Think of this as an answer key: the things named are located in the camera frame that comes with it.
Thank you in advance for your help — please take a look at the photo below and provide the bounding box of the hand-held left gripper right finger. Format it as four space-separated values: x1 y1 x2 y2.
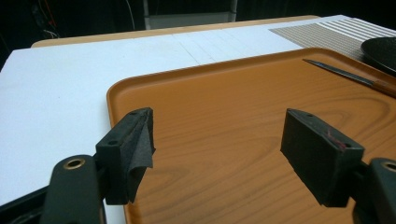
279 107 365 208

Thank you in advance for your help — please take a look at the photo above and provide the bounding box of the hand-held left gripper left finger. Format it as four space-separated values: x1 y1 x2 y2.
94 106 156 206

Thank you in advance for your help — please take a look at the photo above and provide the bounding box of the knife with wooden handle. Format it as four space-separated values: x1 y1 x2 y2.
302 58 396 99

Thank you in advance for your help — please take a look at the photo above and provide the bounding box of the orange wood-grain tray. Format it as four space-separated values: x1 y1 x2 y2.
106 47 396 224

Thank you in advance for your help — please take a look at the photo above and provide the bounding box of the black textured plate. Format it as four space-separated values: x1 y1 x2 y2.
360 36 396 77

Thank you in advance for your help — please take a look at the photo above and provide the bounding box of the striped placemat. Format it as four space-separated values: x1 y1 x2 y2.
269 18 396 63

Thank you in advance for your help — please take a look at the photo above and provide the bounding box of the bundle of cables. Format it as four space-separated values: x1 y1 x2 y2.
31 0 64 40

